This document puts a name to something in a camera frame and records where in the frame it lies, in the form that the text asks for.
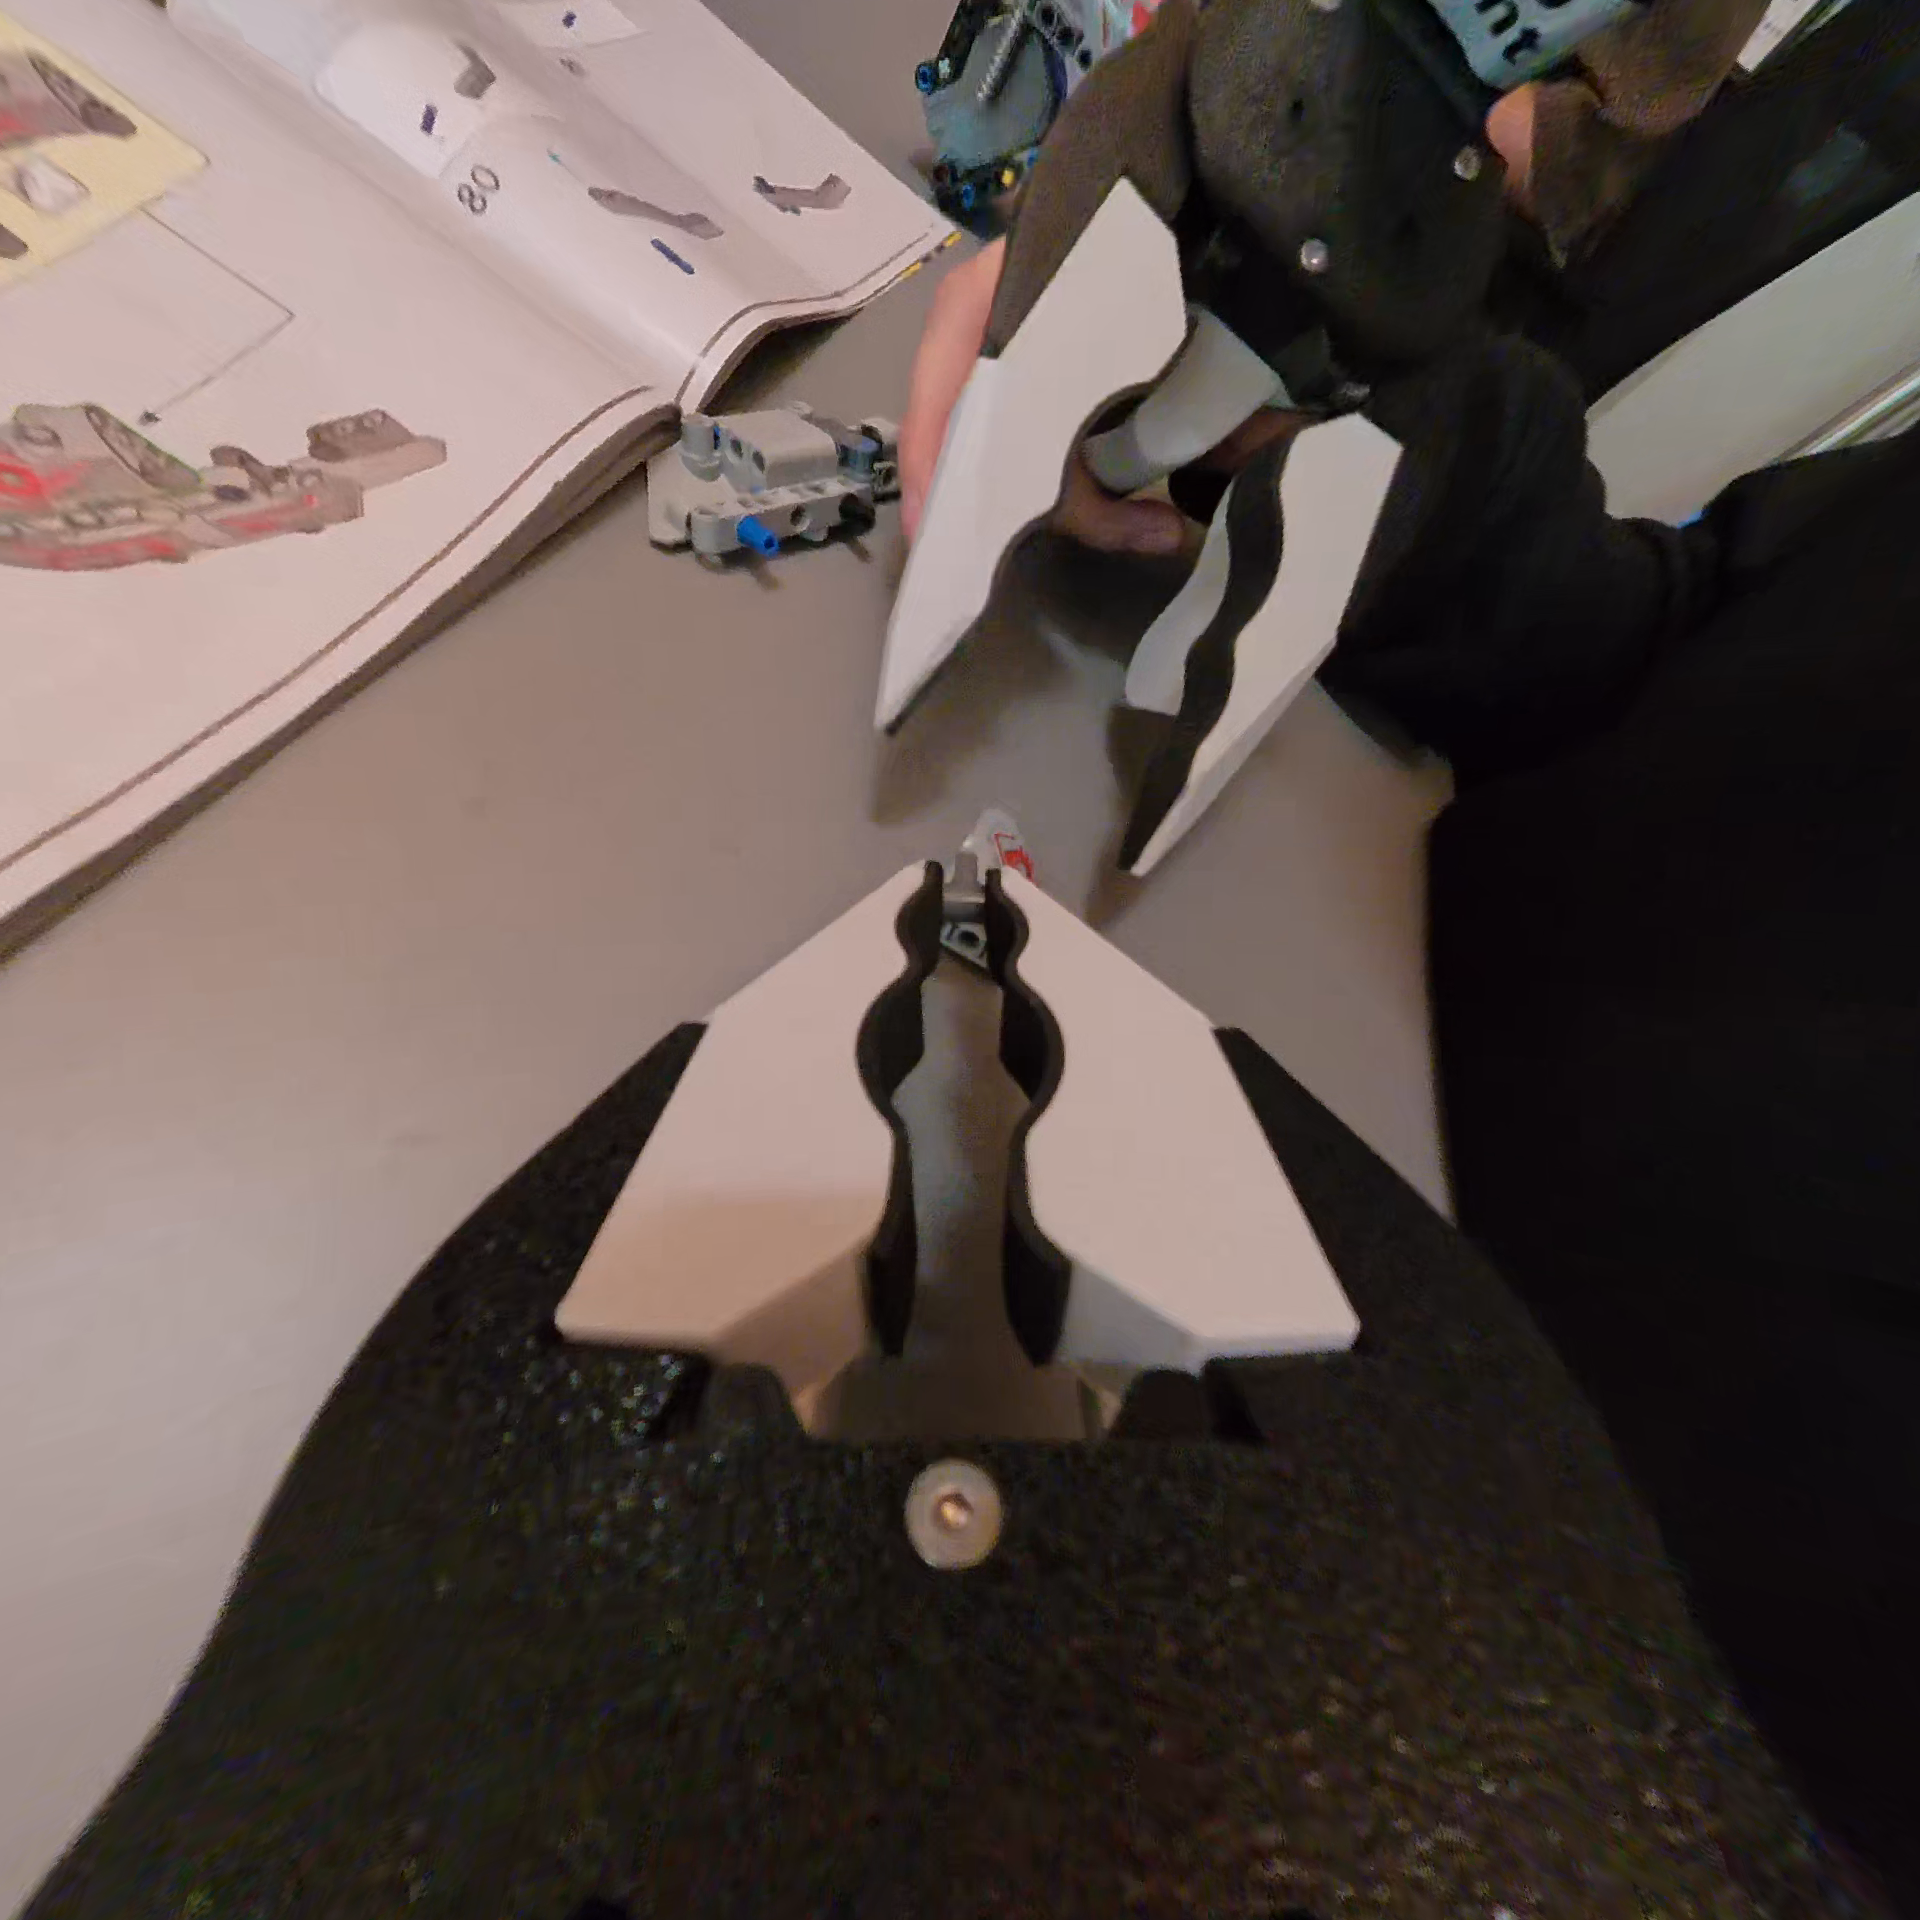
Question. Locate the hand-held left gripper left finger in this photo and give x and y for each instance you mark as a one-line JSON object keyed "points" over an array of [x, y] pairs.
{"points": [[733, 1185]]}

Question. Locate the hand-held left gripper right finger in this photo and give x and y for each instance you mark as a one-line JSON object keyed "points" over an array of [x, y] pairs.
{"points": [[1184, 1201]]}

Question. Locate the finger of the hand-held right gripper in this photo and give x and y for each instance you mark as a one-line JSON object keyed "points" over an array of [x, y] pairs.
{"points": [[1020, 422], [1305, 600]]}

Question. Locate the small grey brick piece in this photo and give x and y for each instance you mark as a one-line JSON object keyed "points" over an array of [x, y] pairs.
{"points": [[984, 886]]}

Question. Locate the person's right forearm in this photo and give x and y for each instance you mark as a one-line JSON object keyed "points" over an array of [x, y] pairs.
{"points": [[1650, 931]]}

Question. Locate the grey desk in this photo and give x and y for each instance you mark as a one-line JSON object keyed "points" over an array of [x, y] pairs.
{"points": [[523, 855]]}

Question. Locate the person's right hand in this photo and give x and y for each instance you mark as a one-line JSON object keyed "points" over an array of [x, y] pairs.
{"points": [[944, 376]]}

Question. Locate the small grey brick assembly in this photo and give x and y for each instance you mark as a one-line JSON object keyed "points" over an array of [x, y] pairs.
{"points": [[763, 481]]}

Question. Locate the large grey brick model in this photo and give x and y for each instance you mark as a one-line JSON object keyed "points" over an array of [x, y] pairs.
{"points": [[997, 90]]}

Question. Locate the open instruction booklet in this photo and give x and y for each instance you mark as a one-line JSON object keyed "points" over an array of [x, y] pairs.
{"points": [[299, 376]]}

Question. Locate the metal rail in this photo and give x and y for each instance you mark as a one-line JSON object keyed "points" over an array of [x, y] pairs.
{"points": [[1875, 408]]}

